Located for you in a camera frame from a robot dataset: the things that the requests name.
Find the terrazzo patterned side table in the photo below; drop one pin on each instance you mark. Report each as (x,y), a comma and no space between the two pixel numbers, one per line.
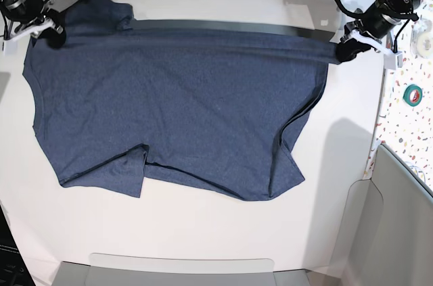
(406,130)

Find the clear tape dispenser roll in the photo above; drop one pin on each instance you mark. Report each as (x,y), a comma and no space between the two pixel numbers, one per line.
(421,39)

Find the dark blue printed t-shirt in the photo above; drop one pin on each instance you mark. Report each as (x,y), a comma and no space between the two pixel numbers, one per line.
(212,109)

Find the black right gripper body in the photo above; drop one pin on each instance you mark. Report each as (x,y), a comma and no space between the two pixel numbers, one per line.
(27,12)

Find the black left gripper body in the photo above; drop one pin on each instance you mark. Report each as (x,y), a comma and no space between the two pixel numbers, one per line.
(379,19)

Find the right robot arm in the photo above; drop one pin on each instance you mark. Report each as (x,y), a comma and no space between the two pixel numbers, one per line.
(35,18)

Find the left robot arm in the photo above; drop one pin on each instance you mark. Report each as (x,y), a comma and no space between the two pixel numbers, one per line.
(398,29)

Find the green tape roll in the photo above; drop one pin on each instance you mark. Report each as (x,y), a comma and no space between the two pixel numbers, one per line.
(413,95)

